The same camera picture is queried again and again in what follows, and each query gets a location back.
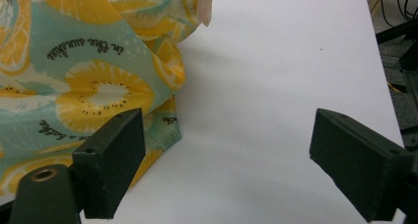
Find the yellow-black tape piece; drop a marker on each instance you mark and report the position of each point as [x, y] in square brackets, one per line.
[393, 87]

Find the fruit-print cloth bag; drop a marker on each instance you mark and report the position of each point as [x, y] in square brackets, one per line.
[82, 69]

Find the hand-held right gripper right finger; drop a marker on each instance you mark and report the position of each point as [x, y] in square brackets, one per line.
[358, 164]

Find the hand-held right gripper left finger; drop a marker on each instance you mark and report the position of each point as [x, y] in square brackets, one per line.
[108, 161]

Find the black metal stand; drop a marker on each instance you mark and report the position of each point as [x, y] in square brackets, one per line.
[402, 36]

